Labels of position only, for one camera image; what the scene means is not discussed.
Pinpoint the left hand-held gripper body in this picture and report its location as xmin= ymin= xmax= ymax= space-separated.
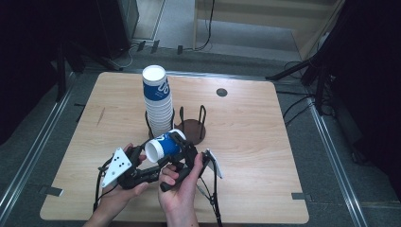
xmin=100 ymin=147 xmax=161 ymax=191

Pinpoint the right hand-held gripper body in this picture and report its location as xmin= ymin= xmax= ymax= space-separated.
xmin=160 ymin=142 xmax=225 ymax=193

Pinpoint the blue ribbed paper cup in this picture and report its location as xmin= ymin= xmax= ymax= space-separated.
xmin=144 ymin=128 xmax=187 ymax=165

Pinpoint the wooden cup holder with wire rods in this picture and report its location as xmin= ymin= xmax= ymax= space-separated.
xmin=144 ymin=104 xmax=208 ymax=147

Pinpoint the stack of blue paper cups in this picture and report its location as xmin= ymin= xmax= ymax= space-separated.
xmin=141 ymin=64 xmax=175 ymax=139

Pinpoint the person's left hand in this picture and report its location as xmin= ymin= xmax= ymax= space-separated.
xmin=102 ymin=142 xmax=149 ymax=207

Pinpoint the person's right hand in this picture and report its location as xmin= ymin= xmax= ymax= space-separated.
xmin=157 ymin=151 xmax=204 ymax=213

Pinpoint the grey tape marker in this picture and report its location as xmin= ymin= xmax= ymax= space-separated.
xmin=290 ymin=192 xmax=314 ymax=202
xmin=39 ymin=185 xmax=64 ymax=198

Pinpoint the dark cabinet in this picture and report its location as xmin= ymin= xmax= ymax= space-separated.
xmin=96 ymin=0 xmax=140 ymax=60

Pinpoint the black tripod stand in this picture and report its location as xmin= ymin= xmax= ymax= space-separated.
xmin=265 ymin=37 xmax=340 ymax=116

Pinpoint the left hand-held gripper cable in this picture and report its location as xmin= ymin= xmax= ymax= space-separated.
xmin=92 ymin=156 xmax=120 ymax=213

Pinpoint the hand-held gripper cable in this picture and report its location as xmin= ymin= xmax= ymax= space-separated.
xmin=197 ymin=160 xmax=223 ymax=227
xmin=92 ymin=156 xmax=120 ymax=213

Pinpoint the right hand-held gripper cable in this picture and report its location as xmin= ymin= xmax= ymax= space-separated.
xmin=197 ymin=160 xmax=223 ymax=227

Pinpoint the metal floor rail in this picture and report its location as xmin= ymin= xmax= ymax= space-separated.
xmin=305 ymin=96 xmax=369 ymax=227
xmin=0 ymin=71 xmax=77 ymax=218

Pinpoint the white floor cable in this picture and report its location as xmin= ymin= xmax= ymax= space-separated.
xmin=109 ymin=46 xmax=136 ymax=69

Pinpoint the black hanging wall cable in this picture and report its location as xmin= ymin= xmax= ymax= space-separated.
xmin=183 ymin=0 xmax=217 ymax=52

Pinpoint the black floor cable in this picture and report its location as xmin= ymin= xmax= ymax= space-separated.
xmin=285 ymin=102 xmax=316 ymax=128
xmin=282 ymin=94 xmax=315 ymax=120

